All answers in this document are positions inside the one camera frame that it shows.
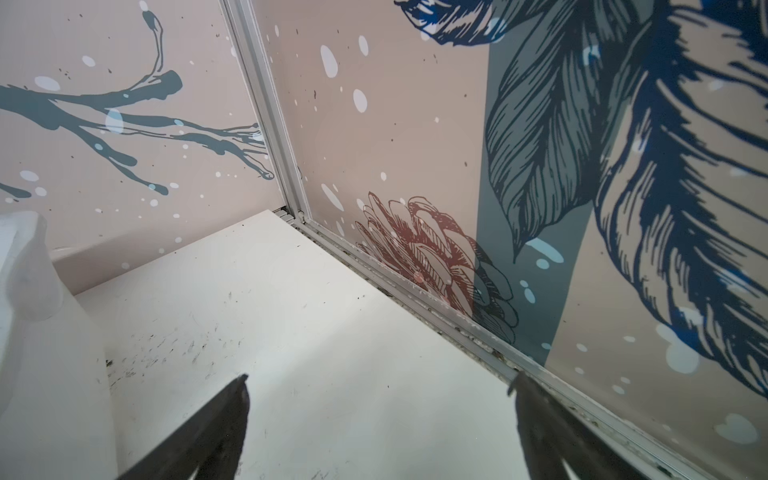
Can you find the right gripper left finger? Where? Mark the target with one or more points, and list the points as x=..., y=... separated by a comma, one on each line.
x=208, y=445

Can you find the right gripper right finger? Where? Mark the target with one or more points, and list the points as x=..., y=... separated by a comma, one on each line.
x=555, y=442

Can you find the white plastic bin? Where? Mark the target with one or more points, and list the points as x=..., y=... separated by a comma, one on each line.
x=56, y=418

